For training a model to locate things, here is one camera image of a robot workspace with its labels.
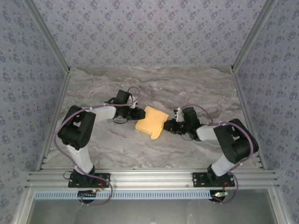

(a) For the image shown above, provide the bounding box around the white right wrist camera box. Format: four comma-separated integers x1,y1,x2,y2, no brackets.
173,106,185,122

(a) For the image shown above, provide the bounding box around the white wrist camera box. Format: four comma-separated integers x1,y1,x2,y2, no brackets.
130,95,140,109
173,106,185,122

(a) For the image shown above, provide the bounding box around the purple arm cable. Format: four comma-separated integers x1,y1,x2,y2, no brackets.
178,104,256,205
53,86,141,206

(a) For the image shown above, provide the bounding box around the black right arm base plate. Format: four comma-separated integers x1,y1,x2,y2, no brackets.
192,172,235,188

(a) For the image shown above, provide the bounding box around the aluminium table side rail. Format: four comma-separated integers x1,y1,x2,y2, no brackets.
36,69,71,172

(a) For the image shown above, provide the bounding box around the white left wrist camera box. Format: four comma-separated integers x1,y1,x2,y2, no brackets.
130,95,140,109

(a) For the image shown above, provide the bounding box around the aluminium mounting rail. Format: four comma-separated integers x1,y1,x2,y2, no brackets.
25,169,280,190

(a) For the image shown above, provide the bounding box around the aluminium lower frame bar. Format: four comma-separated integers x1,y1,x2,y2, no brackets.
267,188,292,224
11,189,36,224

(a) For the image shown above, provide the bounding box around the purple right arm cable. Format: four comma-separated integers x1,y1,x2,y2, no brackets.
178,104,256,205

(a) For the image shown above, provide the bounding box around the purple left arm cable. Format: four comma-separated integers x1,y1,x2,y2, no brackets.
53,86,141,206

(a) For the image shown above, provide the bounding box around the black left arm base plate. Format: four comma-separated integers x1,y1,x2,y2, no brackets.
68,173,111,189

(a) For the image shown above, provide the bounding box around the pale blue slotted cable duct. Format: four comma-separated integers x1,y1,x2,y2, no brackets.
34,189,211,200

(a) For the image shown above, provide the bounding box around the aluminium frame post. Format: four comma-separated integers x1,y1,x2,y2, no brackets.
22,0,71,73
230,0,279,72

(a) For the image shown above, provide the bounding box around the small black circuit board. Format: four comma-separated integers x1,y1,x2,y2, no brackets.
78,189,98,199
211,190,229,202

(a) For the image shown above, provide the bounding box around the yellow paper box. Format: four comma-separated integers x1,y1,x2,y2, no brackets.
135,105,169,140

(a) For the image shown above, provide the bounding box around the grey metal sheet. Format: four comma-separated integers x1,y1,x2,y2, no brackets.
26,198,278,224

